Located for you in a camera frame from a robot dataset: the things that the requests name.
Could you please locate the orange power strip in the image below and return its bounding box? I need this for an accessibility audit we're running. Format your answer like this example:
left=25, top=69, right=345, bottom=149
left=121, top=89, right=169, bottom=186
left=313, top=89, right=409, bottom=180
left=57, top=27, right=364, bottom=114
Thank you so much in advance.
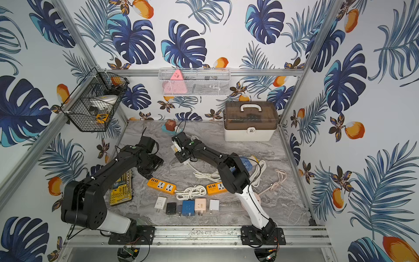
left=147, top=178, right=176, bottom=195
left=206, top=182, right=228, bottom=196

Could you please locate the white charger plug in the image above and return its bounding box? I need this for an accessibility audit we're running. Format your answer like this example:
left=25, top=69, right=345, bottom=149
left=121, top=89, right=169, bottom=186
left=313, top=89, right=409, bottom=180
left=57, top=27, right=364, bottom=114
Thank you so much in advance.
left=155, top=196, right=167, bottom=211

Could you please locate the black charger plug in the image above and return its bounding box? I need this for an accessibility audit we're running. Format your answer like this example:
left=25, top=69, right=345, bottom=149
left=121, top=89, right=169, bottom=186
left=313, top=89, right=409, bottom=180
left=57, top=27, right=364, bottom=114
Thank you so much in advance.
left=165, top=202, right=177, bottom=215

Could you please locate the small grey plug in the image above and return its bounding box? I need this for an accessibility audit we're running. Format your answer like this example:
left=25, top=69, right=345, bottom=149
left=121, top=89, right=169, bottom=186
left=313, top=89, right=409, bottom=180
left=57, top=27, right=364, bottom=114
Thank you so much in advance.
left=177, top=205, right=183, bottom=217

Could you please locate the blue cube adapter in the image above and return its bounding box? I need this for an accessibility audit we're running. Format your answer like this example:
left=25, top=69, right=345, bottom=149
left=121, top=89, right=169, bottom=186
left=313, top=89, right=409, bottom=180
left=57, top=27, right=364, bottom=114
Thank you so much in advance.
left=181, top=200, right=195, bottom=217

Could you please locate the pink cube adapter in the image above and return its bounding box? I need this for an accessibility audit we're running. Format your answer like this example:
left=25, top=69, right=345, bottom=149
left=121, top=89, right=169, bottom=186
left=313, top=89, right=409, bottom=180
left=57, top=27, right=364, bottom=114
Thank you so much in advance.
left=194, top=198, right=207, bottom=216

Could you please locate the round pink power socket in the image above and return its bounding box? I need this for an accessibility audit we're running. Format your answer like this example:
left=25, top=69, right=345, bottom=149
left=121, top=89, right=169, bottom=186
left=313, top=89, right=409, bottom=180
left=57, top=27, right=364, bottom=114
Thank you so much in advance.
left=240, top=193, right=261, bottom=211

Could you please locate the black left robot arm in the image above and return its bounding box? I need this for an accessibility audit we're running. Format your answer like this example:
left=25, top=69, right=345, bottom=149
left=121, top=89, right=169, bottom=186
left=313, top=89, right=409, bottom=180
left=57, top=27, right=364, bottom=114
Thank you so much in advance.
left=61, top=145, right=164, bottom=234

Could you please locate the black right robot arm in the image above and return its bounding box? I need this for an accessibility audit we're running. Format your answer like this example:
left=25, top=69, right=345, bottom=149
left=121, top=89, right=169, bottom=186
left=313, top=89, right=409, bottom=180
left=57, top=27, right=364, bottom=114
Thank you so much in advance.
left=171, top=132, right=278, bottom=241

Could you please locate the brown cube adapter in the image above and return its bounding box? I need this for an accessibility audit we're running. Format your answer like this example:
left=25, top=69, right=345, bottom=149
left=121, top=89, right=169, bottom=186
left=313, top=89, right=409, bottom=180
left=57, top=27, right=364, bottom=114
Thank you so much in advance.
left=165, top=120, right=177, bottom=132

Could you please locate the pink triangle object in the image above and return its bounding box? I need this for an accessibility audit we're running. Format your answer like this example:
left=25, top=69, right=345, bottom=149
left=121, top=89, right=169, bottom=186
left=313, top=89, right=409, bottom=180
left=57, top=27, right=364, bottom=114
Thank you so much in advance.
left=163, top=69, right=188, bottom=96

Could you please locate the yellow tape measure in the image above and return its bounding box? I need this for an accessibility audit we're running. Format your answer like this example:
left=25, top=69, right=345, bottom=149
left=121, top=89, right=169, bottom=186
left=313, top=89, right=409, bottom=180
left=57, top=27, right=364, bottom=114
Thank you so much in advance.
left=96, top=113, right=109, bottom=124

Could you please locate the white brown storage box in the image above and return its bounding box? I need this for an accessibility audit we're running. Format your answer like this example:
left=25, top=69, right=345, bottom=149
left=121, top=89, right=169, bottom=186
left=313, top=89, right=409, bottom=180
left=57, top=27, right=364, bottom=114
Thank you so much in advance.
left=223, top=101, right=279, bottom=142

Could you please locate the blue dotted work glove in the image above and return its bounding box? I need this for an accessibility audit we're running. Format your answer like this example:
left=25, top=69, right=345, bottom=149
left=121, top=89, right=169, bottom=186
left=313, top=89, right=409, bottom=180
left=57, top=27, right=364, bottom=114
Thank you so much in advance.
left=240, top=156, right=259, bottom=173

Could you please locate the white item in basket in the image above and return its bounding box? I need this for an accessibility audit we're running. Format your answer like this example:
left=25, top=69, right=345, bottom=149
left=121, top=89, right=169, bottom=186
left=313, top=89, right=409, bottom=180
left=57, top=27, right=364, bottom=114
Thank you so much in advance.
left=89, top=95, right=118, bottom=110

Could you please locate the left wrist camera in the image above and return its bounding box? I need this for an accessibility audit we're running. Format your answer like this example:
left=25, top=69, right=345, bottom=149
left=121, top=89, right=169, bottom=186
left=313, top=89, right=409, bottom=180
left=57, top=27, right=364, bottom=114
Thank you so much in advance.
left=139, top=136, right=156, bottom=154

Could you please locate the clear wall shelf basket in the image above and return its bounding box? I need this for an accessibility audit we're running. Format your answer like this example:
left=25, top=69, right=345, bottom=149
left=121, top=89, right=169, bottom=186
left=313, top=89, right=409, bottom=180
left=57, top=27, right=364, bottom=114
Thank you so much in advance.
left=158, top=68, right=231, bottom=96

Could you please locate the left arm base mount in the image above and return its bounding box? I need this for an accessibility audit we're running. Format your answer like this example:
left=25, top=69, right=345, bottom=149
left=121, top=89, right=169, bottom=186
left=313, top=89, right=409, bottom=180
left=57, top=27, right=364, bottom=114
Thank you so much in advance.
left=108, top=226, right=156, bottom=246

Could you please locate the black wire basket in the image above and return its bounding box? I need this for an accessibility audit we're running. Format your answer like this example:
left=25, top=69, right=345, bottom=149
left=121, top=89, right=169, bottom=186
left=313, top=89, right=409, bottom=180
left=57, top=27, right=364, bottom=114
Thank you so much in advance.
left=60, top=68, right=129, bottom=132

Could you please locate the pink socket cable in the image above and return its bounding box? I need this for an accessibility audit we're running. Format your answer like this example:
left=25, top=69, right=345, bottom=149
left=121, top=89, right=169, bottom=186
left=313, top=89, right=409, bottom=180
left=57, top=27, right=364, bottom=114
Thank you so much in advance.
left=258, top=168, right=289, bottom=195

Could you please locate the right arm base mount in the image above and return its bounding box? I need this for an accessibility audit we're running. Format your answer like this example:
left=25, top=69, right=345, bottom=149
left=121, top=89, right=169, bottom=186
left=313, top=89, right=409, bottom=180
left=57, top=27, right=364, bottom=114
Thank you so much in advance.
left=240, top=226, right=287, bottom=247

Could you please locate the aluminium front rail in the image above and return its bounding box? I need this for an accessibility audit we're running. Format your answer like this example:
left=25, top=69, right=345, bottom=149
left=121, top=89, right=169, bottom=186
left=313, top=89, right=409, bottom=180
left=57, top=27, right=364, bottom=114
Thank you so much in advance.
left=65, top=226, right=332, bottom=248

